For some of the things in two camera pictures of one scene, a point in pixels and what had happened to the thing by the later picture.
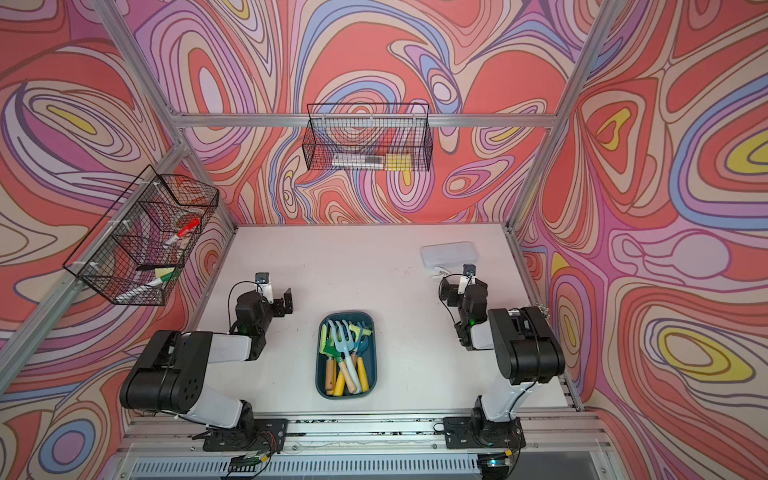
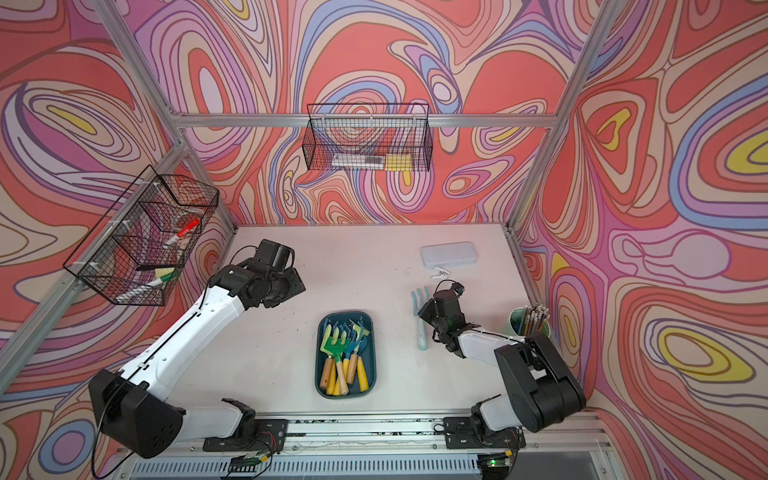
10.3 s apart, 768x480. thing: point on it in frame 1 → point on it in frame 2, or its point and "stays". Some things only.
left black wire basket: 132,255 stays
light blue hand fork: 344,339 → 423,326
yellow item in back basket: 399,162 stays
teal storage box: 320,378 stays
